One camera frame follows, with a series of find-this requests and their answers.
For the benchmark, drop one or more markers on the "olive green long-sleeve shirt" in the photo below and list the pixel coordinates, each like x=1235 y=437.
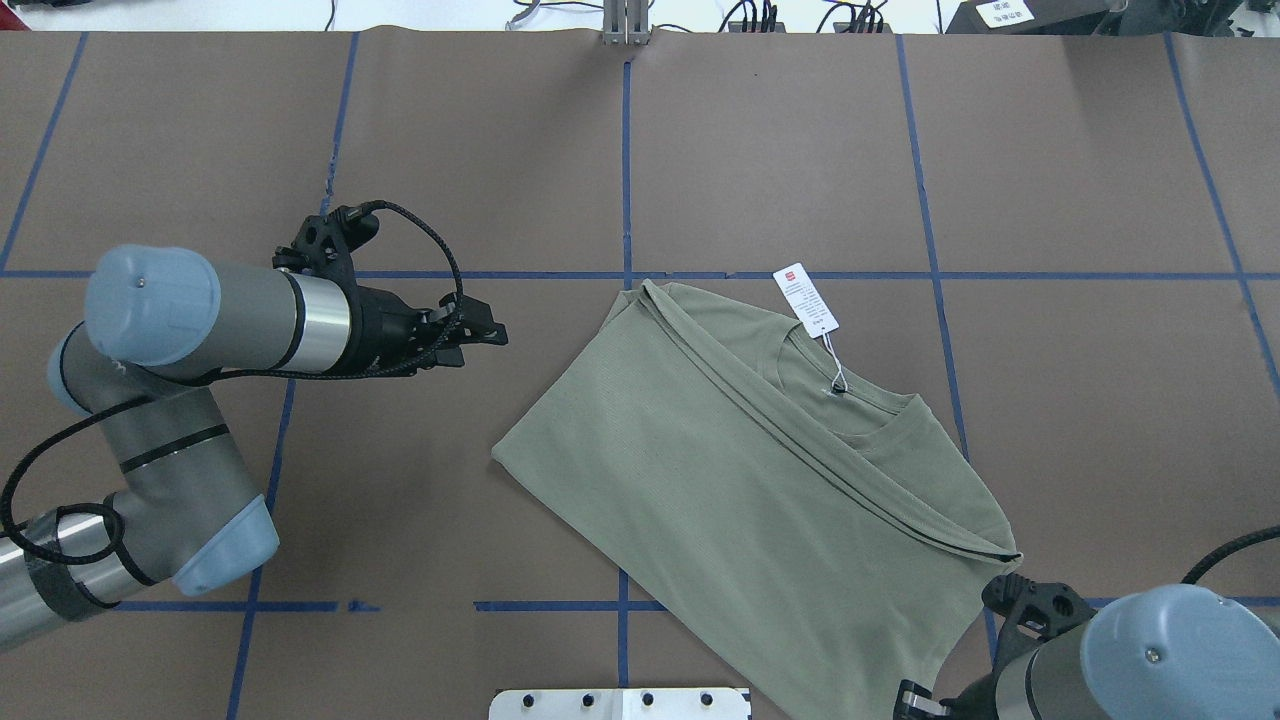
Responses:
x=824 y=536

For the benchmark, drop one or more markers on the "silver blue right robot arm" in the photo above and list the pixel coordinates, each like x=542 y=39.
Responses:
x=1178 y=651

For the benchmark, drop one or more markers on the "aluminium frame post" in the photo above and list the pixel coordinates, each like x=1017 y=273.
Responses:
x=626 y=22

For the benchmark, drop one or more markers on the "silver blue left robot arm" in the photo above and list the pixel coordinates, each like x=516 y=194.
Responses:
x=161 y=326

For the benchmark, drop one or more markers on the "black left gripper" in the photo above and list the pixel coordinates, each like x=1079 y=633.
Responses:
x=380 y=328

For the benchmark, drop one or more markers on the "white paper hang tag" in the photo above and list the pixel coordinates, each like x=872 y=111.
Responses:
x=801 y=294

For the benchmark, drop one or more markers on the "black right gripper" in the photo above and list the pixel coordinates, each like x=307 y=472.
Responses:
x=968 y=697

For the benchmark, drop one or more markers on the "black label printer box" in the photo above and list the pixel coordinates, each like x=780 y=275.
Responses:
x=1052 y=18

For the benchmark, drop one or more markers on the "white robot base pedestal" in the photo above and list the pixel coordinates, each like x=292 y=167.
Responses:
x=623 y=703

